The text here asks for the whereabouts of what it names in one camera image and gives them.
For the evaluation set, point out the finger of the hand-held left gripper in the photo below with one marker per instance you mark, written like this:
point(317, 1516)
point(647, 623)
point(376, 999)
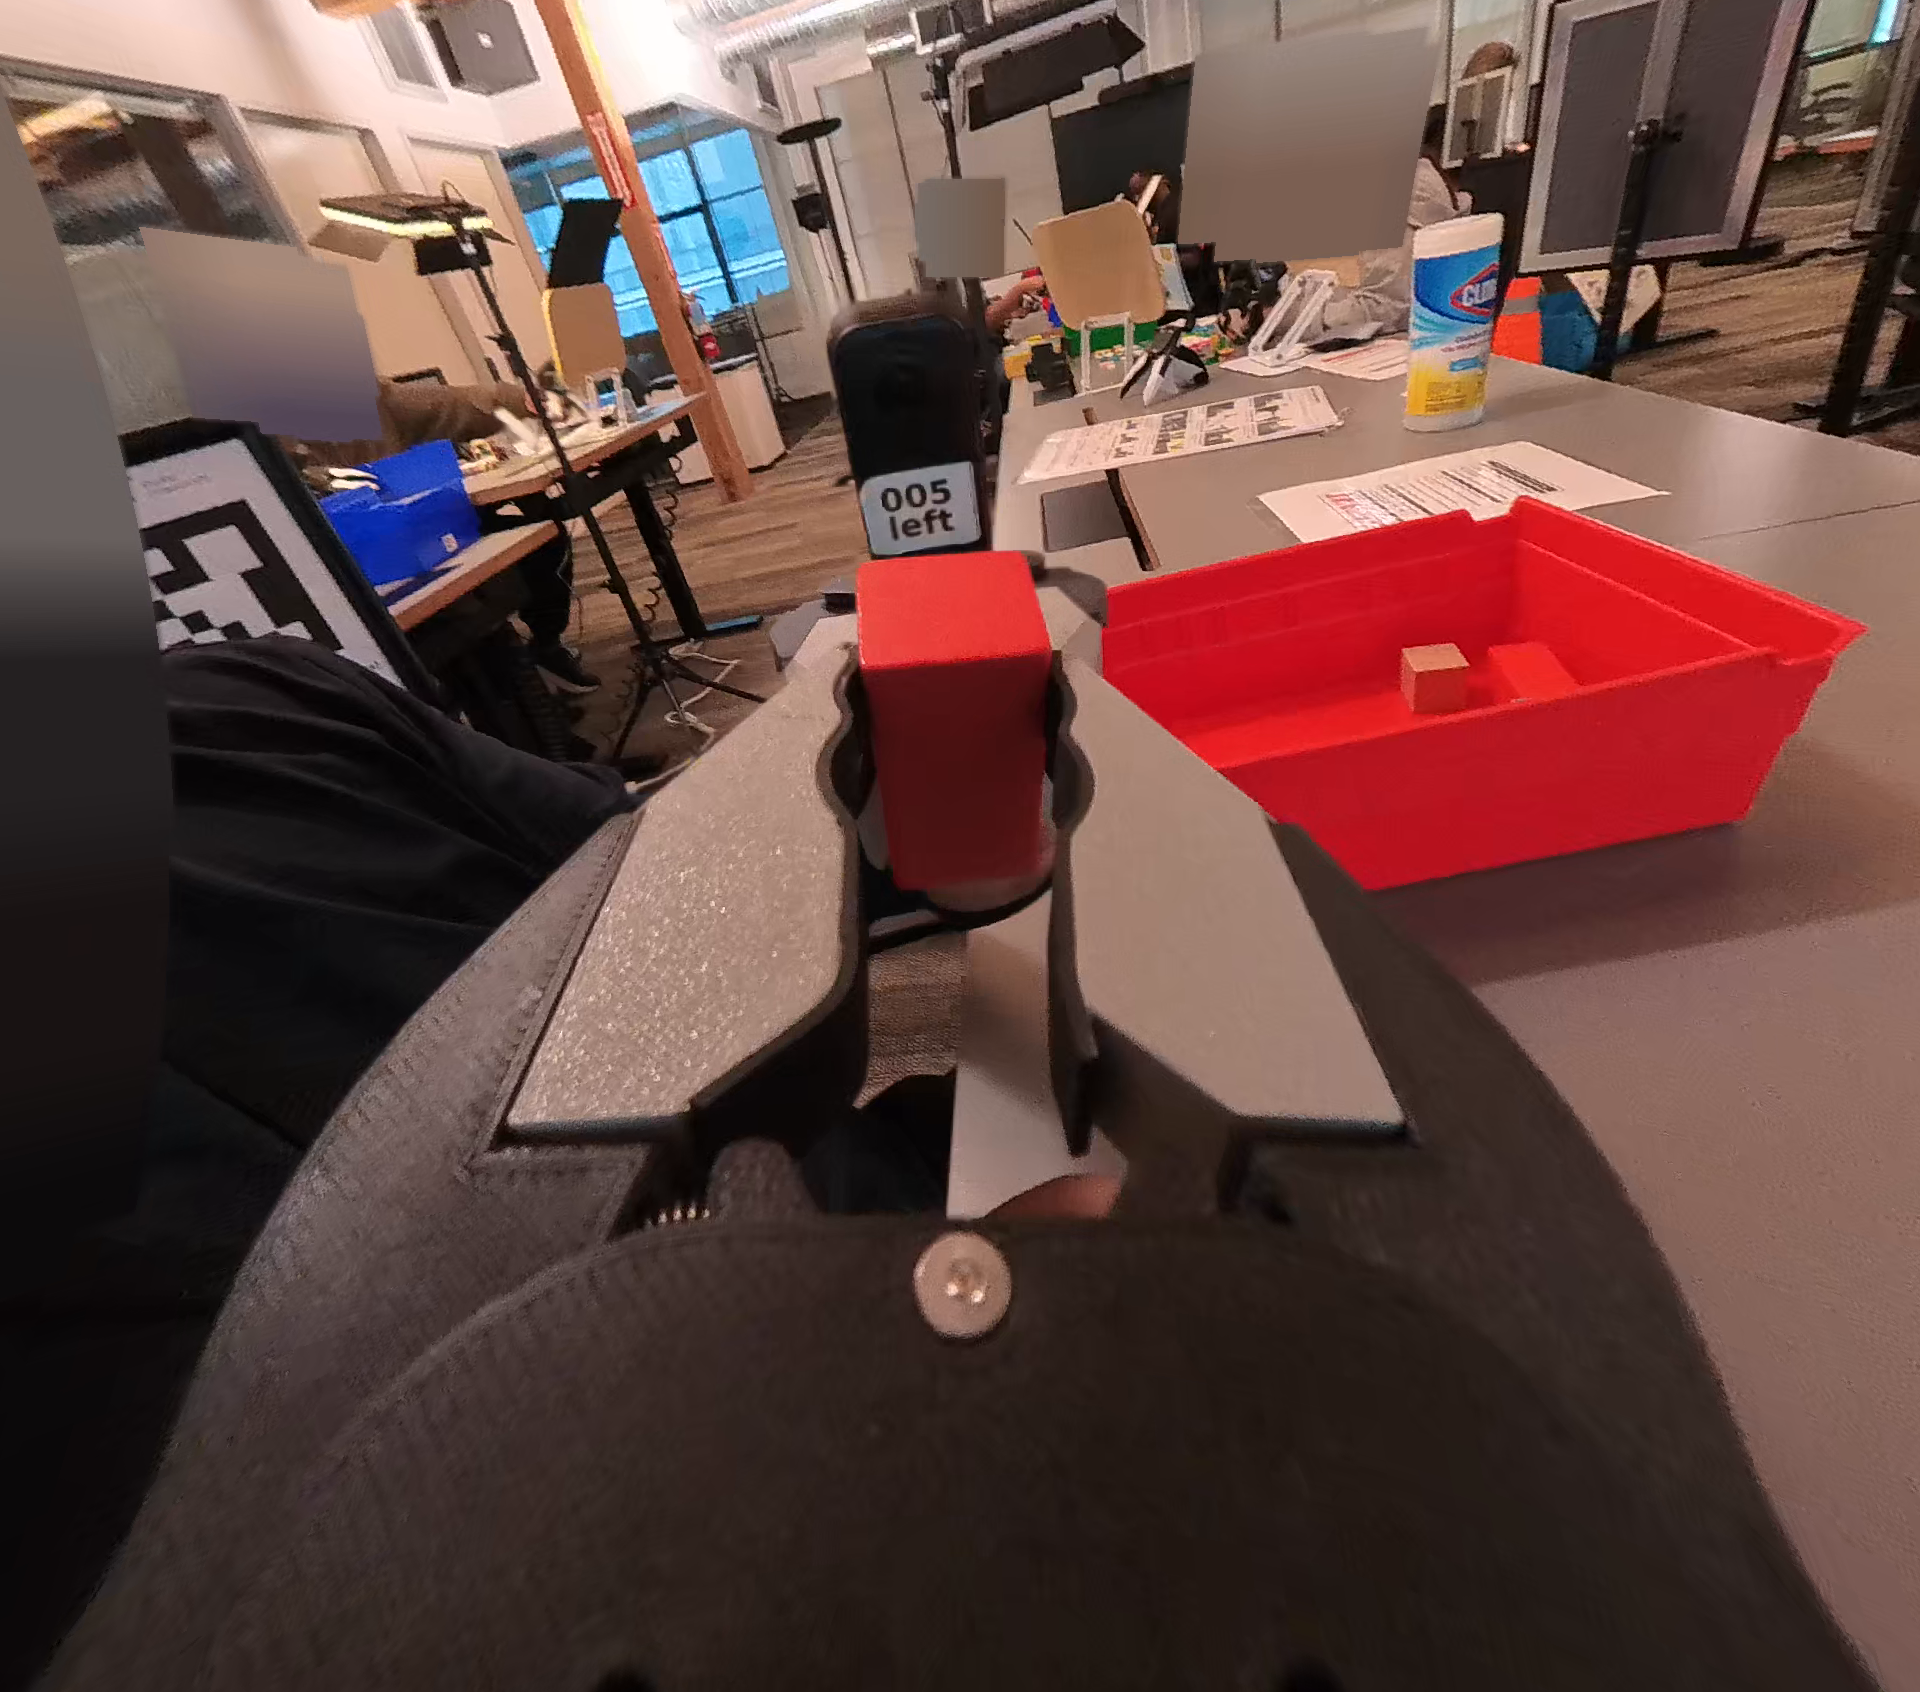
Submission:
point(1076, 620)
point(810, 643)

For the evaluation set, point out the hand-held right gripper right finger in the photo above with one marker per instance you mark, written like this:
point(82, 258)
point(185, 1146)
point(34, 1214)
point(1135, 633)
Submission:
point(1216, 956)

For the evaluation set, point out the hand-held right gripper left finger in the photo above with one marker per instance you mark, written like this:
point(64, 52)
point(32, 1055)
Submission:
point(707, 941)

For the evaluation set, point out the long red wooden block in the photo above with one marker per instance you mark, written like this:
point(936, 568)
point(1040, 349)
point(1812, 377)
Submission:
point(1529, 673)
point(952, 747)

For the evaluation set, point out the red plastic bin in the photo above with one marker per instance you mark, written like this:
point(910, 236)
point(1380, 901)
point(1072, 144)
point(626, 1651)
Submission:
point(1501, 806)

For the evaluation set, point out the natural wooden cube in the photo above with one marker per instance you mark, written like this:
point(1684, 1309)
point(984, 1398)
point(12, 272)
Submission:
point(1436, 679)

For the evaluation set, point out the green toy brick plate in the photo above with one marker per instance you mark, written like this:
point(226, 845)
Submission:
point(1095, 336)

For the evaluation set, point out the paper sheet with picture grid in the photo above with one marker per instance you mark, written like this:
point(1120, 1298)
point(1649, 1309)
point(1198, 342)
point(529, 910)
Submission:
point(1185, 430)

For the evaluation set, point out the tan cardboard panel on stand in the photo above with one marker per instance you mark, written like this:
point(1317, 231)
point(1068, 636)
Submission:
point(1101, 276)
point(581, 336)

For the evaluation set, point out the wooden office desk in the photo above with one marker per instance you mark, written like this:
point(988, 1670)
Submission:
point(630, 427)

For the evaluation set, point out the black light flag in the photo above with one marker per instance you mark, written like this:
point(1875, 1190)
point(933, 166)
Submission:
point(587, 244)

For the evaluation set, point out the black softbox light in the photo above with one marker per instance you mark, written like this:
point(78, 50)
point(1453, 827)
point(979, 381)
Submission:
point(1051, 74)

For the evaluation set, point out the paper sheet with red print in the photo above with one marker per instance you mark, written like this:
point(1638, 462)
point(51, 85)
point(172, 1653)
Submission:
point(1427, 493)

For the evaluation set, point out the blue plastic bin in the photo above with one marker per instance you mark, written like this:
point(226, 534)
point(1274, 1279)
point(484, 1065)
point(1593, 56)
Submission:
point(398, 515)

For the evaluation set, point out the disinfectant wipes canister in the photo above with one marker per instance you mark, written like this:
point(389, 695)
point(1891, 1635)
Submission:
point(1453, 342)

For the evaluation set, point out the panel light on tripod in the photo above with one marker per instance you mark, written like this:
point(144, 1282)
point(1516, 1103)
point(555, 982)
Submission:
point(406, 215)

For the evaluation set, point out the orange and blue bag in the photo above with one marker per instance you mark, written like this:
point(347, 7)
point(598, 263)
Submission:
point(1554, 328)

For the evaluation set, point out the black and white marker board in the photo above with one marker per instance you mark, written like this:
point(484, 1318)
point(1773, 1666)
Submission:
point(240, 581)

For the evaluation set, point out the wooden support post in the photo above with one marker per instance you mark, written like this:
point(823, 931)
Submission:
point(630, 221)

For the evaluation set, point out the black wall speaker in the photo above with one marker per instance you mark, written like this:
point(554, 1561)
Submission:
point(484, 44)

